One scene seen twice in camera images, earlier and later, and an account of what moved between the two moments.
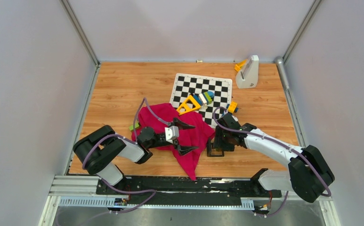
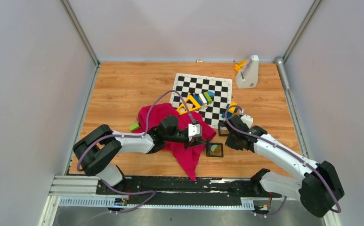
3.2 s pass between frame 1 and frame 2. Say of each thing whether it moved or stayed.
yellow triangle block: stayed
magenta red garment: stayed
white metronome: stayed
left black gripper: moved
